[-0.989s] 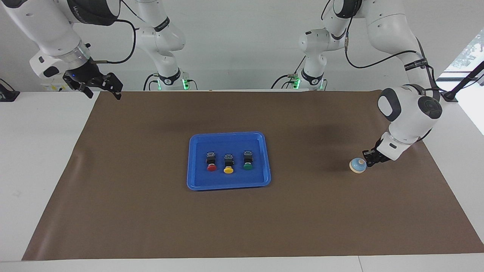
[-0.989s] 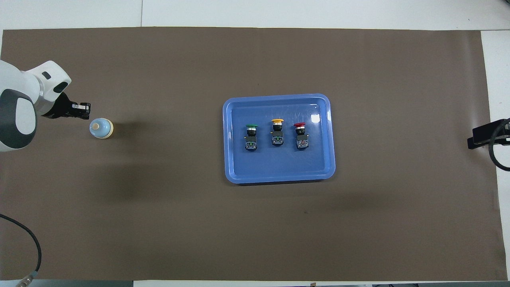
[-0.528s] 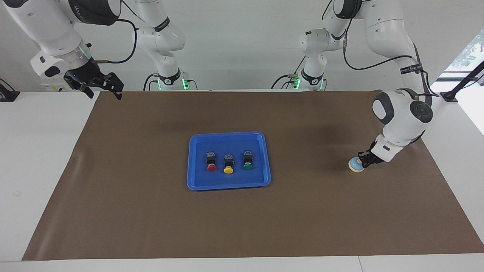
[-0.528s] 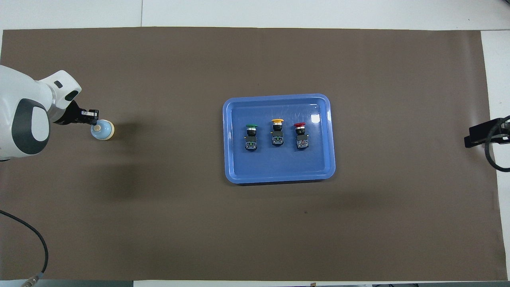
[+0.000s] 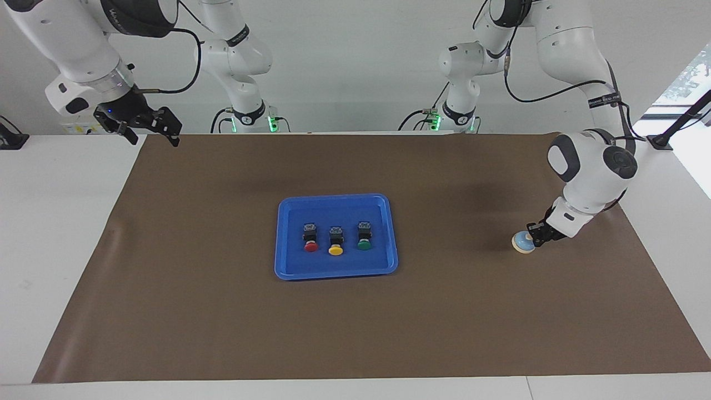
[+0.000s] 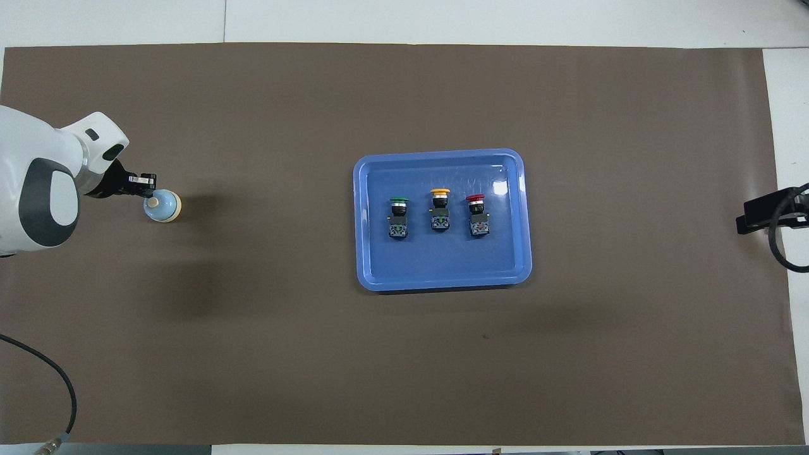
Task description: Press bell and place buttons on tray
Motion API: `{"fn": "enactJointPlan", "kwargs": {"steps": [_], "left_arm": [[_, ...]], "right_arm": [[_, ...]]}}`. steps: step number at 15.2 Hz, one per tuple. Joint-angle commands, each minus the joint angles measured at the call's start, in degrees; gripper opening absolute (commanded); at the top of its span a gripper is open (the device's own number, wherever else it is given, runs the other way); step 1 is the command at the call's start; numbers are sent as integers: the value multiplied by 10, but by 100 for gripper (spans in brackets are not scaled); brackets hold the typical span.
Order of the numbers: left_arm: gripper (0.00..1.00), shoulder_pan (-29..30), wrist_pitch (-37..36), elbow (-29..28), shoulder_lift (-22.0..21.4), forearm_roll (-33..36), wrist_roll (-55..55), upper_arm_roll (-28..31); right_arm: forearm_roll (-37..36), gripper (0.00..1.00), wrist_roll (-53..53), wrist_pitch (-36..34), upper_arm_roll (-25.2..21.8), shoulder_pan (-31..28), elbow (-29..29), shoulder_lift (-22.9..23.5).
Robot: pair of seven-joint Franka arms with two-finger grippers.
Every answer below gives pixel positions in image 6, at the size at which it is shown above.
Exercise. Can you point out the light blue call bell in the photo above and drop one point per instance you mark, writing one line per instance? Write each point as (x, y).
(165, 208)

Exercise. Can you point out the blue plastic tray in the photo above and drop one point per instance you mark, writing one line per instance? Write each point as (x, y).
(442, 265)

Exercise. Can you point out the brown table mat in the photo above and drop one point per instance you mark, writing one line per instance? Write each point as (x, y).
(253, 347)

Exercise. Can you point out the yellow push button switch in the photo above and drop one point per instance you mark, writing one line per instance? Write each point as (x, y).
(440, 218)

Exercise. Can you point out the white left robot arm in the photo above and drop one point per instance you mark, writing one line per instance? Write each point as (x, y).
(31, 158)

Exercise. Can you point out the red push button switch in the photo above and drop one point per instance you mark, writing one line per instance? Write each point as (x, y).
(478, 221)

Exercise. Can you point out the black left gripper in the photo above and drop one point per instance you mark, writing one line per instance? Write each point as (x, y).
(114, 186)

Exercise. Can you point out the green push button switch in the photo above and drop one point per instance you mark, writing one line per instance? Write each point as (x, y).
(398, 224)

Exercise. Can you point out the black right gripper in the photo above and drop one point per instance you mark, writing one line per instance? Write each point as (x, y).
(793, 212)

